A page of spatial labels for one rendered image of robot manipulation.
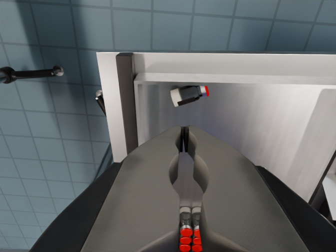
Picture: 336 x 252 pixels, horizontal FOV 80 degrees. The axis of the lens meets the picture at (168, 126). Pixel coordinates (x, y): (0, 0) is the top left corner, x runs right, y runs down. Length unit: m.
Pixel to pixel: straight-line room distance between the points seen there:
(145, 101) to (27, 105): 1.31
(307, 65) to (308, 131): 0.10
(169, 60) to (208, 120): 0.10
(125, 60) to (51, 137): 1.37
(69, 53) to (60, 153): 0.72
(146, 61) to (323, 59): 0.21
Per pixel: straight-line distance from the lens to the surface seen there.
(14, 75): 1.33
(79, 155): 1.59
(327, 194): 0.41
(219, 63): 0.27
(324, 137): 0.35
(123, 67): 0.25
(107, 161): 0.97
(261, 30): 1.22
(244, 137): 0.32
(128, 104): 0.26
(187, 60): 0.26
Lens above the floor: 1.14
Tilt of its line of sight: 60 degrees down
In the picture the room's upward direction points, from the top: 177 degrees counter-clockwise
